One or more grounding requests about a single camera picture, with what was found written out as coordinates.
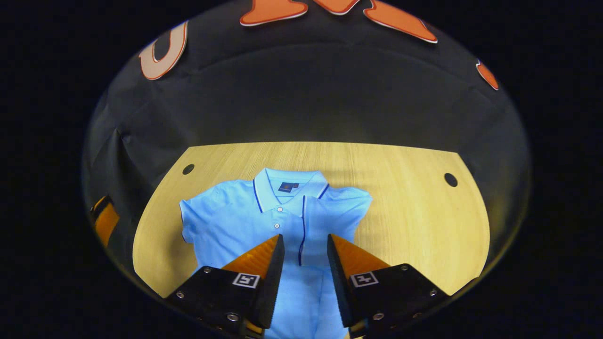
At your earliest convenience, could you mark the light blue polo T-shirt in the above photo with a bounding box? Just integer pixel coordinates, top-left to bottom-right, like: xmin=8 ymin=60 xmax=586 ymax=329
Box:
xmin=179 ymin=168 xmax=374 ymax=339

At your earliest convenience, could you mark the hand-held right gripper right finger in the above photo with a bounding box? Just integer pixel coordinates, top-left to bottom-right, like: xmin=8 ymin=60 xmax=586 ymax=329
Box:
xmin=327 ymin=234 xmax=450 ymax=339

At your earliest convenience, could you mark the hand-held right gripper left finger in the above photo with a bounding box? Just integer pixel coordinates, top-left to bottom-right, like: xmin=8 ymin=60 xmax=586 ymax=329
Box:
xmin=165 ymin=234 xmax=285 ymax=339

